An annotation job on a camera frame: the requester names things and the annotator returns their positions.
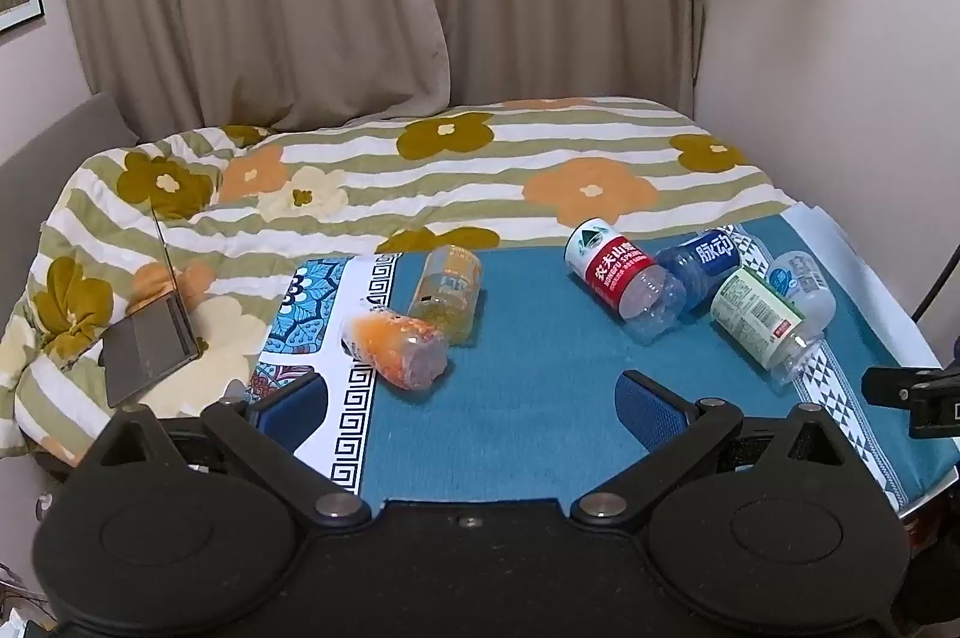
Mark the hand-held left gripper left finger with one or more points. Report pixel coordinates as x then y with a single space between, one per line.
294 410

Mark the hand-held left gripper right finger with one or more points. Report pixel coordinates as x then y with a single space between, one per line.
649 409

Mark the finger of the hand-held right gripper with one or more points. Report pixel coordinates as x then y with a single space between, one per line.
892 386

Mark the orange plastic bottle cup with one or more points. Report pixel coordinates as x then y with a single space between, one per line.
397 349

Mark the pale blue label bottle cup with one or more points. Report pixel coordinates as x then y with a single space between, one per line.
804 284

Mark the red label plastic bottle cup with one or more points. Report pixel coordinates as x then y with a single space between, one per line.
616 273

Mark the green label plastic bottle cup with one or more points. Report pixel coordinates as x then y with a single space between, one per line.
754 313

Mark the blue label plastic bottle cup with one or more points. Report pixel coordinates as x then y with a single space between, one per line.
703 267

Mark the yellow plastic bottle cup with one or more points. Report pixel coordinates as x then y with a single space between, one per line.
447 293

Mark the blue patterned table mat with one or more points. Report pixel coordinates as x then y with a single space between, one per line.
525 383

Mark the grey laptop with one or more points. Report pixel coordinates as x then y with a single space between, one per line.
146 342

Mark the floral striped blanket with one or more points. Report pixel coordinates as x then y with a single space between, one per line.
420 181

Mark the grey sofa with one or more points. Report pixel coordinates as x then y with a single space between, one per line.
52 147

